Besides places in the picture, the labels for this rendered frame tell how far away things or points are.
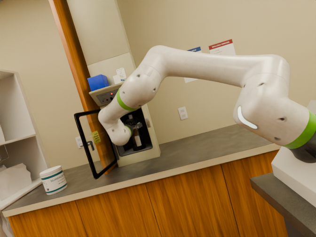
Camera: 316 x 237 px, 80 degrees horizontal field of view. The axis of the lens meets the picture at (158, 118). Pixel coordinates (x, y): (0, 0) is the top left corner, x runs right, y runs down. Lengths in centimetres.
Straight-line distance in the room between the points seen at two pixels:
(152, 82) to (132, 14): 131
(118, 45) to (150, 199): 103
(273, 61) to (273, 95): 14
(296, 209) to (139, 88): 58
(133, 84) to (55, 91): 147
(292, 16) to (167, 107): 132
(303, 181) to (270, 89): 28
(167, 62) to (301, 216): 62
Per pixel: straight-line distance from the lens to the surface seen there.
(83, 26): 154
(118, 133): 105
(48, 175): 143
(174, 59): 75
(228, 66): 70
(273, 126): 59
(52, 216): 147
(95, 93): 131
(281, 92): 62
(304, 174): 69
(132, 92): 68
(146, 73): 69
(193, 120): 177
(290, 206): 68
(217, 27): 190
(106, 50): 144
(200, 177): 115
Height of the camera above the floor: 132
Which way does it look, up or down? 5 degrees down
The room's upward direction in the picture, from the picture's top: 16 degrees counter-clockwise
